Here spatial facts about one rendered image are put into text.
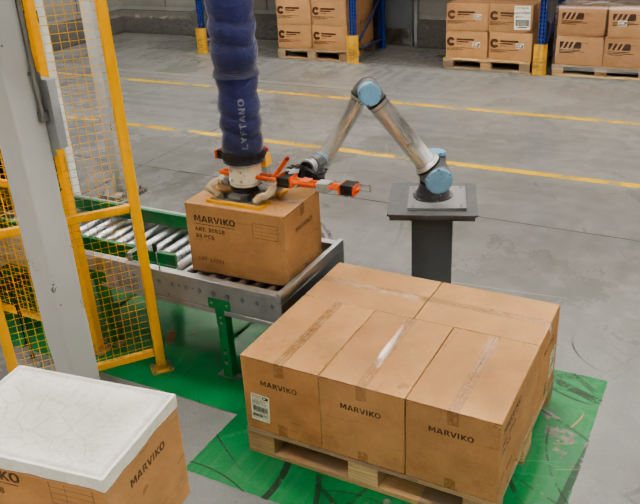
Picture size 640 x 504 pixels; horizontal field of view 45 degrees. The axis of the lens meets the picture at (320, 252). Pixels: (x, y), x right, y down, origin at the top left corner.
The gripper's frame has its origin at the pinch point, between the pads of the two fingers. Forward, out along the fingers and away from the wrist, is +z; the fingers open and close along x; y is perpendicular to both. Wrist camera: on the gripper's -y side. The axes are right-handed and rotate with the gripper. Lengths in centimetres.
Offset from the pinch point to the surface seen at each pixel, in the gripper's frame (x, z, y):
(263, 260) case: -39.4, 17.0, 8.8
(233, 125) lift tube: 29.1, 10.8, 25.1
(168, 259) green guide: -49, 22, 68
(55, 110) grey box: 54, 92, 57
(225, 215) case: -17.3, 18.0, 29.6
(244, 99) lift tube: 41.6, 6.7, 20.2
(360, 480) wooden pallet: -104, 78, -75
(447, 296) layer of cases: -52, -8, -83
